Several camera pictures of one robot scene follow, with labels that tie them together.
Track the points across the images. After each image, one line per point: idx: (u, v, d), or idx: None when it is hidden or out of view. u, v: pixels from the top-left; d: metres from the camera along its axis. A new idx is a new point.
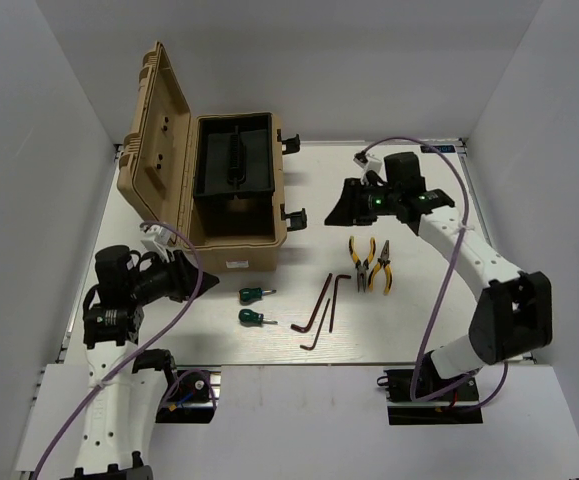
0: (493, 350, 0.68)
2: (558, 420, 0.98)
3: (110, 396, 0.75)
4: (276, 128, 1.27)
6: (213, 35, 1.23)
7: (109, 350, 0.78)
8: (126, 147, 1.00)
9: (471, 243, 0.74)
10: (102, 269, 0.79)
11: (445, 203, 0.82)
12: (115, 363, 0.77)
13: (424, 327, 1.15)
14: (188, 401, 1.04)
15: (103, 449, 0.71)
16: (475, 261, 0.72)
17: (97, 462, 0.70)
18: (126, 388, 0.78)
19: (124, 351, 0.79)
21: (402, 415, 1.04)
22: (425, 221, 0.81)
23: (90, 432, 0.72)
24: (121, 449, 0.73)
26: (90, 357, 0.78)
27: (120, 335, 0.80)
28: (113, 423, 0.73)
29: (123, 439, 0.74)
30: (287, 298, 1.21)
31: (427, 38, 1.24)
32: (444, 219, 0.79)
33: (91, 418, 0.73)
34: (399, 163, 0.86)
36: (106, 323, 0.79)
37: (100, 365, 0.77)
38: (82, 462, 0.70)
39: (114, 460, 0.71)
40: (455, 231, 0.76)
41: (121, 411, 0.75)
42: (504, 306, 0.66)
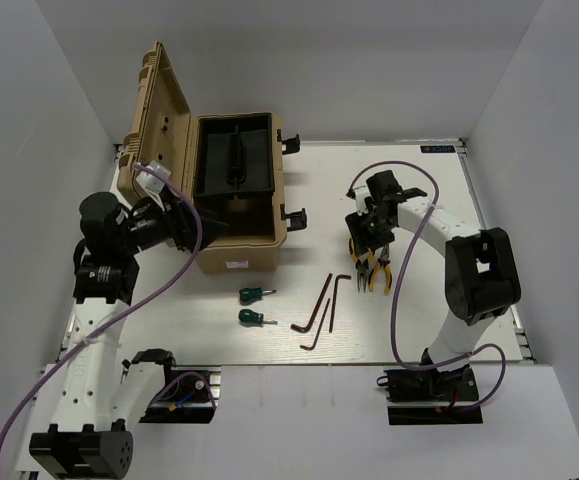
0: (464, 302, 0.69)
2: (558, 419, 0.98)
3: (95, 355, 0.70)
4: (276, 128, 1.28)
6: (212, 35, 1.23)
7: (97, 307, 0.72)
8: (126, 147, 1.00)
9: (437, 216, 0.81)
10: (88, 227, 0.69)
11: (417, 192, 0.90)
12: (102, 321, 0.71)
13: (423, 327, 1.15)
14: (187, 401, 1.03)
15: (80, 408, 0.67)
16: (442, 226, 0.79)
17: (73, 421, 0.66)
18: (110, 349, 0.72)
19: (112, 310, 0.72)
21: (402, 414, 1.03)
22: (401, 209, 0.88)
23: (69, 388, 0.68)
24: (99, 411, 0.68)
26: (76, 311, 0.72)
27: (112, 292, 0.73)
28: (93, 382, 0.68)
29: (103, 401, 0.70)
30: (287, 297, 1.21)
31: (427, 38, 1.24)
32: (418, 204, 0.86)
33: (71, 375, 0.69)
34: (378, 177, 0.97)
36: (98, 280, 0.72)
37: (86, 322, 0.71)
38: (58, 419, 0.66)
39: (90, 421, 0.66)
40: (423, 209, 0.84)
41: (105, 372, 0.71)
42: (468, 255, 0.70)
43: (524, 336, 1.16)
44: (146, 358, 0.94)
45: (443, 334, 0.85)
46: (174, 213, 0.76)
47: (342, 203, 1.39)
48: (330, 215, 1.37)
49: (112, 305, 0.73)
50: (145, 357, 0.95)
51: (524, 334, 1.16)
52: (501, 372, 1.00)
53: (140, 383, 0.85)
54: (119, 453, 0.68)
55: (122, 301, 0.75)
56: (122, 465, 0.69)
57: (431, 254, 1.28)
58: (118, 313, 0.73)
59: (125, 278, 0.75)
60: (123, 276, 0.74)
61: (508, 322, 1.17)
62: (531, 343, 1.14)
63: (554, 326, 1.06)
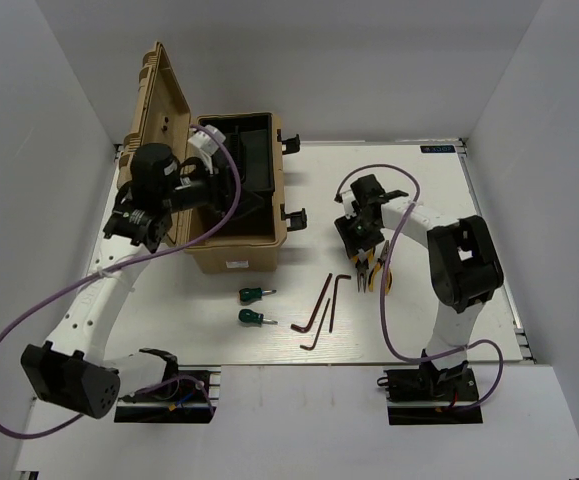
0: (450, 291, 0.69)
2: (558, 418, 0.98)
3: (105, 287, 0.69)
4: (275, 128, 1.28)
6: (212, 35, 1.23)
7: (120, 245, 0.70)
8: (126, 147, 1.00)
9: (417, 210, 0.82)
10: (140, 166, 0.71)
11: (400, 193, 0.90)
12: (123, 258, 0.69)
13: (422, 327, 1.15)
14: (188, 401, 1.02)
15: (76, 335, 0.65)
16: (422, 220, 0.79)
17: (67, 343, 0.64)
18: (122, 289, 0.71)
19: (133, 251, 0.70)
21: (402, 414, 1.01)
22: (384, 210, 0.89)
23: (72, 313, 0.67)
24: (93, 342, 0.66)
26: (102, 245, 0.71)
27: (137, 235, 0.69)
28: (96, 311, 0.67)
29: (101, 335, 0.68)
30: (287, 297, 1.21)
31: (427, 39, 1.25)
32: (399, 203, 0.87)
33: (79, 300, 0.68)
34: (360, 181, 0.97)
36: (129, 221, 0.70)
37: (107, 256, 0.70)
38: (54, 338, 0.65)
39: (81, 349, 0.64)
40: (405, 206, 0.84)
41: (108, 308, 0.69)
42: (450, 243, 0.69)
43: (524, 336, 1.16)
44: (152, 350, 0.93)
45: (440, 330, 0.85)
46: (220, 179, 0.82)
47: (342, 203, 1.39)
48: (330, 214, 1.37)
49: (134, 247, 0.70)
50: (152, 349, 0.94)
51: (524, 334, 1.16)
52: (499, 370, 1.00)
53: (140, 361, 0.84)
54: (102, 393, 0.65)
55: (146, 249, 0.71)
56: (102, 408, 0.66)
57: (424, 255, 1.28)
58: (139, 256, 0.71)
59: (155, 229, 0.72)
60: (154, 225, 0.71)
61: (508, 322, 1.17)
62: (531, 343, 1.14)
63: (554, 326, 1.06)
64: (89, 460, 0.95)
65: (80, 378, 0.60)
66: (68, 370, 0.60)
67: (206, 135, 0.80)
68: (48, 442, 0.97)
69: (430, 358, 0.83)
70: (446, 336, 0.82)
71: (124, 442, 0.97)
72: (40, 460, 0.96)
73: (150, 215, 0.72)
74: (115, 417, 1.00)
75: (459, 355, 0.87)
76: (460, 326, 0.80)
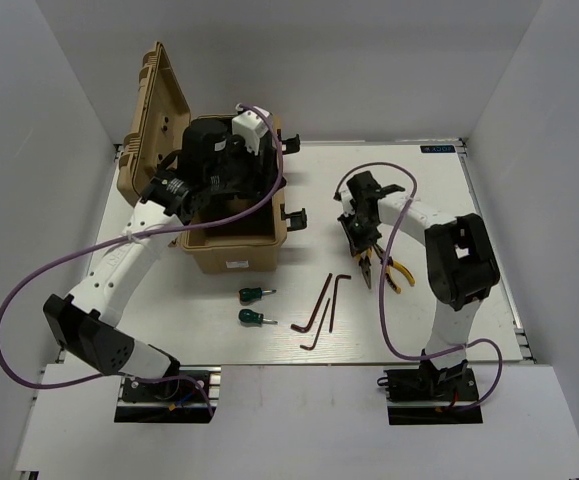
0: (448, 291, 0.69)
2: (557, 417, 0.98)
3: (131, 253, 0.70)
4: (275, 128, 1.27)
6: (212, 35, 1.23)
7: (154, 213, 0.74)
8: (126, 146, 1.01)
9: (415, 207, 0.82)
10: (193, 139, 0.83)
11: (397, 188, 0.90)
12: (153, 226, 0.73)
13: (421, 328, 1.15)
14: (187, 401, 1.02)
15: (95, 293, 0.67)
16: (420, 217, 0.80)
17: (86, 299, 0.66)
18: (146, 258, 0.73)
19: (165, 221, 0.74)
21: (402, 415, 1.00)
22: (381, 205, 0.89)
23: (97, 272, 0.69)
24: (111, 304, 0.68)
26: (137, 210, 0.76)
27: (171, 205, 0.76)
28: (117, 275, 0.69)
29: (120, 299, 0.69)
30: (287, 297, 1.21)
31: (427, 38, 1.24)
32: (397, 198, 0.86)
33: (105, 260, 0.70)
34: (356, 177, 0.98)
36: (167, 190, 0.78)
37: (139, 221, 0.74)
38: (75, 292, 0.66)
39: (98, 308, 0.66)
40: (401, 202, 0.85)
41: (130, 275, 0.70)
42: (448, 244, 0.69)
43: (524, 336, 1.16)
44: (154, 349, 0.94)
45: (439, 331, 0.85)
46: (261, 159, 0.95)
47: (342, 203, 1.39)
48: (331, 214, 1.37)
49: (166, 217, 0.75)
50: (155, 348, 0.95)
51: (524, 334, 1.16)
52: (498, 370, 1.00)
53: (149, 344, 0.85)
54: (113, 352, 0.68)
55: (179, 221, 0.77)
56: (111, 366, 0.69)
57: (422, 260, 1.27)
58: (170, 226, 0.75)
59: (189, 202, 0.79)
60: (187, 197, 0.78)
61: (508, 322, 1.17)
62: (531, 343, 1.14)
63: (554, 326, 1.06)
64: (89, 460, 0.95)
65: (93, 337, 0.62)
66: (82, 327, 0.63)
67: (258, 118, 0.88)
68: (48, 442, 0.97)
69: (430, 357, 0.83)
70: (446, 337, 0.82)
71: (124, 442, 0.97)
72: (40, 460, 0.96)
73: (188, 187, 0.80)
74: (115, 417, 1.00)
75: (458, 353, 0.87)
76: (461, 326, 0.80)
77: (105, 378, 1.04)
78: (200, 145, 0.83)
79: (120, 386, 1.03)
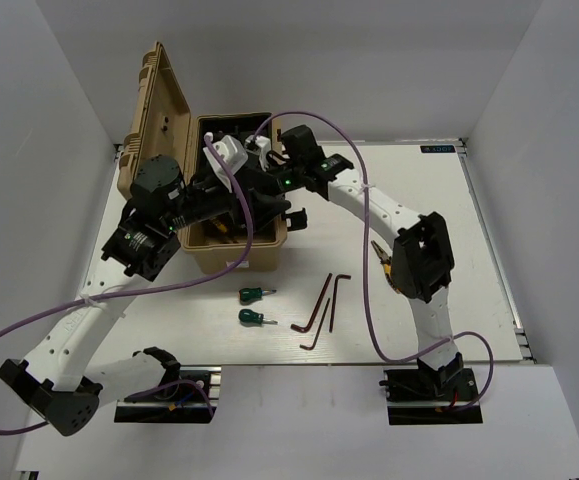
0: (418, 290, 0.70)
2: (558, 418, 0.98)
3: (89, 316, 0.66)
4: (275, 128, 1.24)
6: (212, 35, 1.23)
7: (114, 272, 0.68)
8: (126, 147, 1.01)
9: (376, 201, 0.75)
10: (143, 186, 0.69)
11: (346, 164, 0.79)
12: (112, 288, 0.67)
13: (409, 328, 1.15)
14: (188, 401, 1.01)
15: (51, 360, 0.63)
16: (383, 215, 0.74)
17: (40, 367, 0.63)
18: (109, 318, 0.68)
19: (125, 282, 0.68)
21: (402, 415, 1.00)
22: (333, 190, 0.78)
23: (54, 336, 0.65)
24: (68, 371, 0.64)
26: (98, 267, 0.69)
27: (133, 265, 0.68)
28: (73, 340, 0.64)
29: (79, 364, 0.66)
30: (287, 298, 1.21)
31: (427, 37, 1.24)
32: (349, 181, 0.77)
33: (62, 323, 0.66)
34: (296, 137, 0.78)
36: (130, 244, 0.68)
37: (98, 282, 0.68)
38: (30, 357, 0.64)
39: (52, 377, 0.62)
40: (360, 192, 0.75)
41: (92, 336, 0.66)
42: (414, 247, 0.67)
43: (524, 336, 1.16)
44: (151, 350, 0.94)
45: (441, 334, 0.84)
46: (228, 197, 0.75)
47: None
48: (330, 215, 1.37)
49: (127, 276, 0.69)
50: (151, 349, 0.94)
51: (524, 334, 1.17)
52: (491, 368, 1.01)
53: (130, 368, 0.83)
54: (73, 415, 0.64)
55: (141, 277, 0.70)
56: (74, 427, 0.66)
57: None
58: (130, 287, 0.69)
59: (155, 256, 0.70)
60: (154, 252, 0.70)
61: (508, 322, 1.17)
62: (531, 343, 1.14)
63: (554, 326, 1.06)
64: (88, 460, 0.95)
65: (45, 410, 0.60)
66: (35, 400, 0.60)
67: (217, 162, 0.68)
68: (48, 442, 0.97)
69: (416, 354, 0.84)
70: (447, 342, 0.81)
71: (125, 442, 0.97)
72: (40, 459, 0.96)
73: (154, 240, 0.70)
74: (115, 417, 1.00)
75: (447, 347, 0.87)
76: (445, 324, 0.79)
77: None
78: (155, 196, 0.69)
79: None
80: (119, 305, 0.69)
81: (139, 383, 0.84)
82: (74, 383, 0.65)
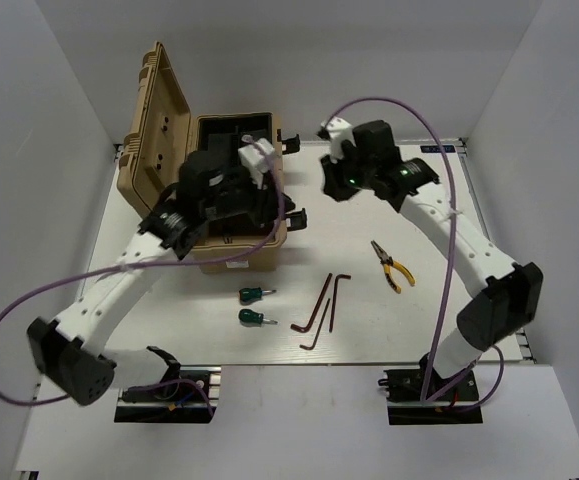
0: (483, 339, 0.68)
2: (558, 418, 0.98)
3: (123, 282, 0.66)
4: (275, 128, 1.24)
6: (212, 35, 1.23)
7: (150, 244, 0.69)
8: (126, 147, 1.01)
9: (464, 233, 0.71)
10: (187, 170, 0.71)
11: (429, 176, 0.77)
12: (148, 258, 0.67)
13: (409, 329, 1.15)
14: (188, 401, 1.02)
15: (83, 320, 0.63)
16: (468, 253, 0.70)
17: (70, 327, 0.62)
18: (139, 288, 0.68)
19: (160, 254, 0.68)
21: (403, 415, 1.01)
22: (409, 202, 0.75)
23: (87, 298, 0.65)
24: (97, 334, 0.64)
26: (133, 239, 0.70)
27: (168, 241, 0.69)
28: (107, 303, 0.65)
29: (106, 329, 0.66)
30: (287, 298, 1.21)
31: (427, 38, 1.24)
32: (431, 200, 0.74)
33: (95, 286, 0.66)
34: (368, 135, 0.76)
36: (166, 223, 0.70)
37: (134, 252, 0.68)
38: (60, 317, 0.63)
39: (83, 337, 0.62)
40: (447, 218, 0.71)
41: (122, 304, 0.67)
42: (502, 303, 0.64)
43: (524, 336, 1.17)
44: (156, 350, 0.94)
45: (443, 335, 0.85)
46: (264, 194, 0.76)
47: (342, 204, 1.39)
48: (330, 215, 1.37)
49: (161, 250, 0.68)
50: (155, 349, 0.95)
51: (524, 333, 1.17)
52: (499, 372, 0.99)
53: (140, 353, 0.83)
54: (92, 382, 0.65)
55: (173, 253, 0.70)
56: (88, 397, 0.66)
57: (429, 263, 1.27)
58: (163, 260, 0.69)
59: (187, 237, 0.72)
60: (186, 233, 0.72)
61: None
62: (531, 343, 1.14)
63: (554, 326, 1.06)
64: (88, 459, 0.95)
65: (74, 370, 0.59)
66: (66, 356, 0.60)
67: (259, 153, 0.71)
68: (48, 442, 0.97)
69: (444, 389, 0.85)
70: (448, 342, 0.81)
71: (125, 441, 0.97)
72: (40, 459, 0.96)
73: (188, 222, 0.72)
74: (115, 417, 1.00)
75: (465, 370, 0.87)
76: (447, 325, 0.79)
77: None
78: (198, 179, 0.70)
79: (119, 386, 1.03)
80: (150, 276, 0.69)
81: (145, 376, 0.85)
82: (98, 348, 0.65)
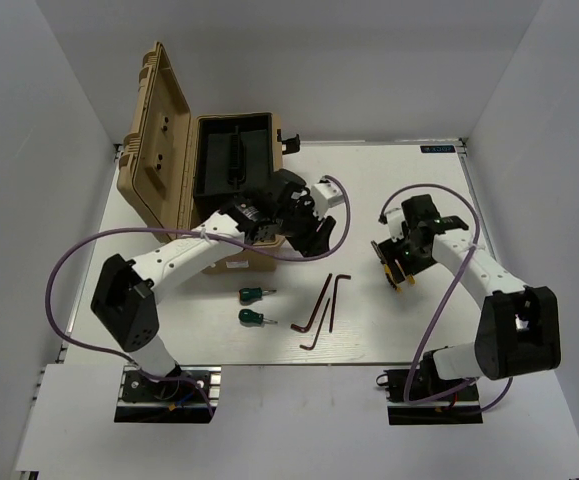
0: (496, 362, 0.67)
2: (559, 418, 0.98)
3: (198, 247, 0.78)
4: (275, 128, 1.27)
6: (213, 35, 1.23)
7: (227, 226, 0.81)
8: (126, 146, 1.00)
9: (478, 261, 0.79)
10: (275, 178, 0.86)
11: (459, 225, 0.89)
12: (225, 234, 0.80)
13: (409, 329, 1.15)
14: (188, 401, 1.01)
15: (157, 266, 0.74)
16: (482, 275, 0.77)
17: (146, 268, 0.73)
18: (205, 258, 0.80)
19: (233, 234, 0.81)
21: (403, 414, 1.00)
22: (438, 241, 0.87)
23: (163, 252, 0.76)
24: (164, 281, 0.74)
26: (213, 218, 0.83)
27: (242, 226, 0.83)
28: (179, 260, 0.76)
29: (170, 282, 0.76)
30: (287, 298, 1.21)
31: (427, 38, 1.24)
32: (457, 240, 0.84)
33: (173, 244, 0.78)
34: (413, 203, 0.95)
36: (243, 211, 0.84)
37: (212, 226, 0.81)
38: (139, 259, 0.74)
39: (154, 278, 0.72)
40: (465, 248, 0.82)
41: (187, 265, 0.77)
42: (510, 313, 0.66)
43: None
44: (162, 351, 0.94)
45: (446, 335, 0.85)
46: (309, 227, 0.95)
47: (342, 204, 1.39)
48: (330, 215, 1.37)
49: (236, 232, 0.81)
50: None
51: None
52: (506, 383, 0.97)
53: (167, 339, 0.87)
54: (141, 330, 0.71)
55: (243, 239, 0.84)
56: (132, 344, 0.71)
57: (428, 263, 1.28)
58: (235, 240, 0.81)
59: (255, 230, 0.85)
60: (255, 226, 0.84)
61: None
62: None
63: None
64: (88, 459, 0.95)
65: (138, 303, 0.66)
66: (136, 286, 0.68)
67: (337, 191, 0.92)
68: (48, 442, 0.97)
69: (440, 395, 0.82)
70: None
71: (125, 441, 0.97)
72: (39, 460, 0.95)
73: (259, 217, 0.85)
74: (115, 417, 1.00)
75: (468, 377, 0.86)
76: None
77: (110, 373, 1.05)
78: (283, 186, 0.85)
79: (120, 386, 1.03)
80: (220, 250, 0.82)
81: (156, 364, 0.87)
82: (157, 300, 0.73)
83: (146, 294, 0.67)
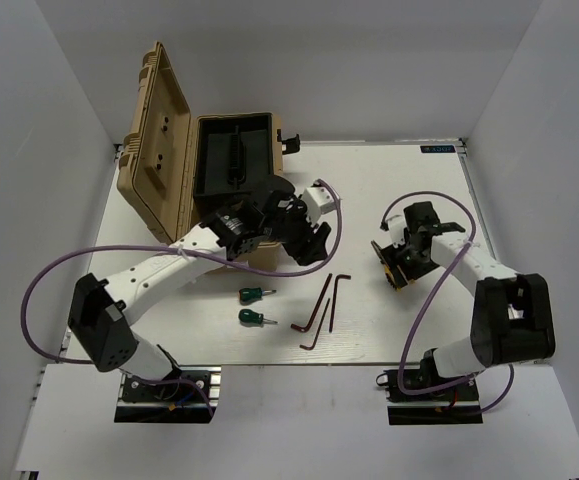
0: (491, 348, 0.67)
2: (559, 418, 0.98)
3: (173, 265, 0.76)
4: (275, 128, 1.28)
6: (213, 35, 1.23)
7: (207, 239, 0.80)
8: (126, 147, 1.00)
9: (472, 253, 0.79)
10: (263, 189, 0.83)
11: (456, 228, 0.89)
12: (205, 249, 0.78)
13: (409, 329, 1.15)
14: (188, 401, 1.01)
15: (130, 286, 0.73)
16: (475, 265, 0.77)
17: (118, 289, 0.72)
18: (181, 276, 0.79)
19: (214, 249, 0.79)
21: (403, 415, 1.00)
22: (435, 241, 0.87)
23: (137, 270, 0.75)
24: (137, 302, 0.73)
26: (193, 230, 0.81)
27: (224, 240, 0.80)
28: (153, 279, 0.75)
29: (144, 302, 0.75)
30: (287, 298, 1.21)
31: (427, 38, 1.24)
32: (454, 240, 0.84)
33: (148, 261, 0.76)
34: (414, 209, 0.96)
36: (226, 226, 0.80)
37: (191, 241, 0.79)
38: (112, 278, 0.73)
39: (125, 300, 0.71)
40: (459, 244, 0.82)
41: (162, 284, 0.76)
42: (500, 295, 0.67)
43: None
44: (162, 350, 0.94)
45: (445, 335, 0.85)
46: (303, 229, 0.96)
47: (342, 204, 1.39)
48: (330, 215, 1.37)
49: (217, 247, 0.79)
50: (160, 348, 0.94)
51: None
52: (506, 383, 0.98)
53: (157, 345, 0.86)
54: (115, 351, 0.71)
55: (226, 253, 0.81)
56: (108, 364, 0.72)
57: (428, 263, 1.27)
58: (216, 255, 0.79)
59: (239, 244, 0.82)
60: (239, 241, 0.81)
61: None
62: None
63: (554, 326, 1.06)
64: (88, 458, 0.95)
65: (108, 329, 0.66)
66: (107, 309, 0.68)
67: (329, 197, 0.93)
68: (48, 442, 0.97)
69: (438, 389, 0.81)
70: None
71: (125, 441, 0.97)
72: (39, 460, 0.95)
73: (244, 230, 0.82)
74: (115, 417, 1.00)
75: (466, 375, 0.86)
76: None
77: (110, 374, 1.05)
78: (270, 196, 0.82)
79: (120, 386, 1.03)
80: (202, 265, 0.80)
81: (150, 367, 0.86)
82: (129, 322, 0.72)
83: (117, 317, 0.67)
